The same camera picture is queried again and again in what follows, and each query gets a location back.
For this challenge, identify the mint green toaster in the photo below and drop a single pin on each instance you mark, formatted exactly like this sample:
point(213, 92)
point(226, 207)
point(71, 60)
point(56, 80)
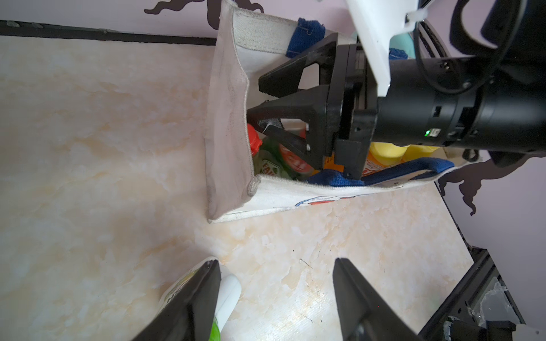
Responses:
point(401, 47)

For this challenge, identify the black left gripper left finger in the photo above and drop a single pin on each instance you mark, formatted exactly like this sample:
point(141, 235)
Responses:
point(190, 314)

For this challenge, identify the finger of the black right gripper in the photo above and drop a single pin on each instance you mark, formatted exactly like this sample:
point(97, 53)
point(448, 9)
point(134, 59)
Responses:
point(297, 121)
point(284, 80)

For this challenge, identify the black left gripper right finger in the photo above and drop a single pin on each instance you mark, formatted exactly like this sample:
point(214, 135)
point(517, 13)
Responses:
point(362, 312)

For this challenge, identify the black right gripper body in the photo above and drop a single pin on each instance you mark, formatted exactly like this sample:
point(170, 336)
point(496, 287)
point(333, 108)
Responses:
point(351, 108)

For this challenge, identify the white canvas Doraemon shopping bag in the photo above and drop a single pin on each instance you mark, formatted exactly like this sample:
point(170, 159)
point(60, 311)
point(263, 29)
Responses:
point(249, 43)

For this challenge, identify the yellow-green soap bottle red cap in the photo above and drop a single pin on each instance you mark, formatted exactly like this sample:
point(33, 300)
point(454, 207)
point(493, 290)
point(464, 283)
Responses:
point(267, 157)

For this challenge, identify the white bottle green cap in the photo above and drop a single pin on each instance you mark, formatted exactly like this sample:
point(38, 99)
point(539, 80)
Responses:
point(229, 293)

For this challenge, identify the dark green soap bottle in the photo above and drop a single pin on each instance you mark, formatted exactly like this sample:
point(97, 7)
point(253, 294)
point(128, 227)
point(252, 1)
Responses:
point(296, 167)

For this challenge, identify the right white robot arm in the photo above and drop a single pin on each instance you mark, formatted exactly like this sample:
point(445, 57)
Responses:
point(490, 98)

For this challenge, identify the orange soap bottle yellow cap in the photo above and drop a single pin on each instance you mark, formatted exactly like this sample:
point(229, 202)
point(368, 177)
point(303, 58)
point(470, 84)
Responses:
point(417, 151)
point(383, 156)

